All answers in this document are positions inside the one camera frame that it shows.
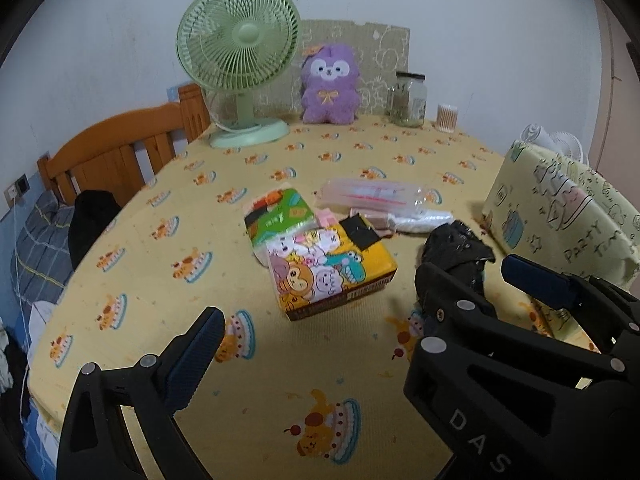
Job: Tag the yellow cartoon tissue pack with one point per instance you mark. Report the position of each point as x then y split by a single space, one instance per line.
325 275

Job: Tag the green tissue pack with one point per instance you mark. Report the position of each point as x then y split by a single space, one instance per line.
280 215

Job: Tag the small black square patch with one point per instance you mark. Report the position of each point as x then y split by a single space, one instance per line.
359 234

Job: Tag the wall socket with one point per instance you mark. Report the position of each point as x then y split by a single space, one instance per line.
16 191

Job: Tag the purple plush toy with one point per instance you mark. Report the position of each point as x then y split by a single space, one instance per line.
327 95

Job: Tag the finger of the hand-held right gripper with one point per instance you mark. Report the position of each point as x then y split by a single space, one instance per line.
540 282
445 295

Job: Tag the pale yellow cartoon foam mat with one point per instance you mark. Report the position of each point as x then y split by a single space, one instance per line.
565 200

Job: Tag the white cloth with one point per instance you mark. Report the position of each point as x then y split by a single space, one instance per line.
42 327

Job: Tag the blue bed sheet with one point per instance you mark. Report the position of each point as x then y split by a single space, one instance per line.
40 430

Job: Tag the clear bag of straws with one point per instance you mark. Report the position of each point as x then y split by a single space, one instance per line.
370 192

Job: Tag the black plastic bag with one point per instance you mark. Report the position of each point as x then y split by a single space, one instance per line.
455 247

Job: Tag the pile of clothes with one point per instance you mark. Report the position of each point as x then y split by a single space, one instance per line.
11 365

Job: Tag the plaid grey pillow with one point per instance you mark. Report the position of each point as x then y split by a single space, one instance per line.
42 250

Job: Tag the beige printed board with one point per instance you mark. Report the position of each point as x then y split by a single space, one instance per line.
380 50

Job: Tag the black garment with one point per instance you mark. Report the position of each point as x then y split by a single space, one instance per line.
92 230

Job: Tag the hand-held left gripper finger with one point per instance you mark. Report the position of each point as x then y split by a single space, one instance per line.
197 355

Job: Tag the brown packet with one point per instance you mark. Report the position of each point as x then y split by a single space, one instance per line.
375 217

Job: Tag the wooden bed headboard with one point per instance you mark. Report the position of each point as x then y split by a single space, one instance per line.
115 150

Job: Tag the white plastic bag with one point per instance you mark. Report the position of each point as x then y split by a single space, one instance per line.
420 221

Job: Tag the pale door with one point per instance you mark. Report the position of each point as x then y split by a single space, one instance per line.
625 85

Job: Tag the glass jar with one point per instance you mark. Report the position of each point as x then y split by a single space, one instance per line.
406 102

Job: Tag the white standing fan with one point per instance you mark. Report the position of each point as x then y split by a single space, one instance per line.
565 145

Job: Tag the green desk fan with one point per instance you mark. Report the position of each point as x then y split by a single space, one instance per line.
235 35

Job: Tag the cotton swab container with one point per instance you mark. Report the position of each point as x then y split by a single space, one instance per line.
446 119

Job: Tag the small pink block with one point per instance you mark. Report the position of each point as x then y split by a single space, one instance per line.
327 219

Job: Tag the yellow printed tablecloth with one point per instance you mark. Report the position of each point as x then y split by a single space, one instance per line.
200 200

